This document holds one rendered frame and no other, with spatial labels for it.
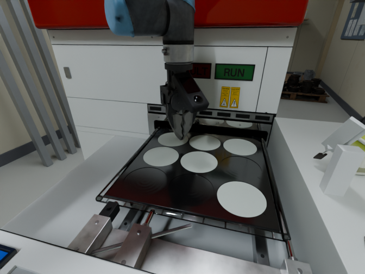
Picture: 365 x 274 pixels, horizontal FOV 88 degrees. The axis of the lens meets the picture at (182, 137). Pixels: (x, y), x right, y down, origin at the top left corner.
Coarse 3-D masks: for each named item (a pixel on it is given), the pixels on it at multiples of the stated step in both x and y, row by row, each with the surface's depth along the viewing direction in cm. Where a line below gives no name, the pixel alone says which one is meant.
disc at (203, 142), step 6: (192, 138) 63; (198, 138) 63; (204, 138) 63; (210, 138) 63; (216, 138) 63; (192, 144) 60; (198, 144) 60; (204, 144) 60; (210, 144) 60; (216, 144) 60; (204, 150) 56
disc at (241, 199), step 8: (224, 184) 43; (232, 184) 43; (240, 184) 43; (248, 184) 43; (224, 192) 41; (232, 192) 41; (240, 192) 41; (248, 192) 41; (256, 192) 41; (224, 200) 39; (232, 200) 39; (240, 200) 39; (248, 200) 39; (256, 200) 39; (264, 200) 39; (224, 208) 37; (232, 208) 37; (240, 208) 37; (248, 208) 37; (256, 208) 37; (264, 208) 37; (248, 216) 36
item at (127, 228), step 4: (128, 212) 43; (132, 212) 43; (136, 212) 43; (140, 212) 44; (128, 216) 42; (132, 216) 42; (136, 216) 42; (140, 216) 45; (124, 220) 41; (128, 220) 41; (132, 220) 41; (136, 220) 43; (124, 224) 40; (128, 224) 40; (132, 224) 41; (120, 228) 39; (124, 228) 39; (128, 228) 39
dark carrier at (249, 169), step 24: (144, 168) 49; (168, 168) 49; (216, 168) 49; (240, 168) 49; (264, 168) 49; (120, 192) 41; (144, 192) 41; (168, 192) 41; (192, 192) 41; (216, 192) 41; (264, 192) 41; (216, 216) 36; (240, 216) 36; (264, 216) 36
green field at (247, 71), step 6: (222, 66) 59; (228, 66) 59; (234, 66) 58; (240, 66) 58; (246, 66) 57; (252, 66) 57; (216, 72) 60; (222, 72) 60; (228, 72) 59; (234, 72) 59; (240, 72) 59; (246, 72) 58; (252, 72) 58; (228, 78) 60; (234, 78) 60; (240, 78) 59; (246, 78) 59
